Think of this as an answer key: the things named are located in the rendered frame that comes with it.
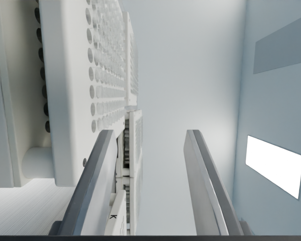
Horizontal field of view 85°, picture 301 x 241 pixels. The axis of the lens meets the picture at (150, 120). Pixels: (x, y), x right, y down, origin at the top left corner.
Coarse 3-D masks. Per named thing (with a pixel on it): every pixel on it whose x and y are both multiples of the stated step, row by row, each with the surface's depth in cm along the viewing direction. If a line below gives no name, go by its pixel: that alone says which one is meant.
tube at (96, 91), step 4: (44, 88) 16; (92, 88) 16; (96, 88) 16; (100, 88) 17; (44, 92) 16; (92, 92) 16; (96, 92) 16; (100, 92) 17; (44, 96) 16; (92, 96) 16; (96, 96) 16; (100, 96) 16
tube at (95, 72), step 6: (90, 66) 16; (96, 66) 16; (42, 72) 16; (90, 72) 16; (96, 72) 16; (102, 72) 17; (42, 78) 16; (90, 78) 16; (96, 78) 16; (102, 78) 17
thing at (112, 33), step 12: (108, 0) 19; (108, 12) 19; (96, 24) 17; (108, 24) 20; (108, 36) 19; (120, 36) 27; (108, 48) 20; (120, 48) 27; (108, 60) 20; (120, 60) 27; (108, 72) 19; (120, 72) 27; (108, 84) 22; (120, 84) 27; (108, 96) 20; (120, 96) 27; (108, 108) 19
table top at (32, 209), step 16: (0, 192) 14; (16, 192) 16; (32, 192) 18; (48, 192) 21; (64, 192) 25; (112, 192) 56; (0, 208) 14; (16, 208) 16; (32, 208) 18; (48, 208) 21; (64, 208) 25; (0, 224) 14; (16, 224) 16; (32, 224) 18; (48, 224) 21
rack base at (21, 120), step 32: (0, 0) 11; (32, 0) 15; (0, 32) 12; (32, 32) 15; (0, 64) 12; (32, 64) 15; (0, 96) 12; (32, 96) 15; (0, 128) 13; (32, 128) 15; (0, 160) 13
